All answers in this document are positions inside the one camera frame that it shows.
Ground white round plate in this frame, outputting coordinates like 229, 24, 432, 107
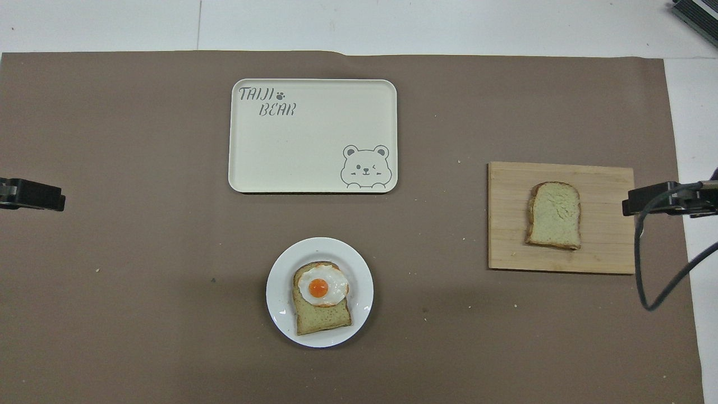
266, 237, 374, 348

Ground cream tray with bear print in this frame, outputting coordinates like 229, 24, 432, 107
228, 79, 398, 194

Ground fried egg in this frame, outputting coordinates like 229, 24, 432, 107
297, 264, 349, 307

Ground bread slice under egg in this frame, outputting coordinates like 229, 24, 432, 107
291, 261, 353, 336

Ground plain bread slice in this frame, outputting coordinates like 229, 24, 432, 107
525, 181, 582, 251

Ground wooden cutting board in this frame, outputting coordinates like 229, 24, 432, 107
487, 162, 636, 275

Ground black cable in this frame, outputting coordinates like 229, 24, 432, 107
634, 181, 718, 311

